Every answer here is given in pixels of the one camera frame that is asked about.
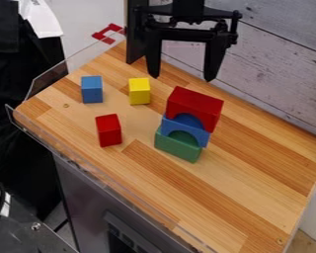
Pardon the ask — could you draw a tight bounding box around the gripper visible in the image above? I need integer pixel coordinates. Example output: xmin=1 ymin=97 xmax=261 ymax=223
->
xmin=132 ymin=0 xmax=244 ymax=83

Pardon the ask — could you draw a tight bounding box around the red arch block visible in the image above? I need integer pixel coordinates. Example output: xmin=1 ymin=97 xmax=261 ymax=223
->
xmin=164 ymin=85 xmax=226 ymax=134

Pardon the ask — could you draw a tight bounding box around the blue arch block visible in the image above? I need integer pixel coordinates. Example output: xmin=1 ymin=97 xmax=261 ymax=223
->
xmin=159 ymin=113 xmax=212 ymax=149

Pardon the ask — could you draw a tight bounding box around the green arch block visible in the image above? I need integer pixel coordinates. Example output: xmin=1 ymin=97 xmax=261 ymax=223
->
xmin=152 ymin=126 xmax=206 ymax=164

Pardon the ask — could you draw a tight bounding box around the yellow cube block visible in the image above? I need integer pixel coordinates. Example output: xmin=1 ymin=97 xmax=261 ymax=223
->
xmin=127 ymin=77 xmax=153 ymax=106

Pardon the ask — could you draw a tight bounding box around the blue cube block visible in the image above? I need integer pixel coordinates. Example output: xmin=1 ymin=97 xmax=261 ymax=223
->
xmin=80 ymin=75 xmax=106 ymax=105

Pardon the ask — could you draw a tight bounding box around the red cube block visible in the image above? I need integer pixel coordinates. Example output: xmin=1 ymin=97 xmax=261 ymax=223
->
xmin=94 ymin=113 xmax=124 ymax=148

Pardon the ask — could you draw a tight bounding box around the black upright post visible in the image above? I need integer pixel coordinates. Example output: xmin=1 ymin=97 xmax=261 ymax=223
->
xmin=124 ymin=0 xmax=148 ymax=65

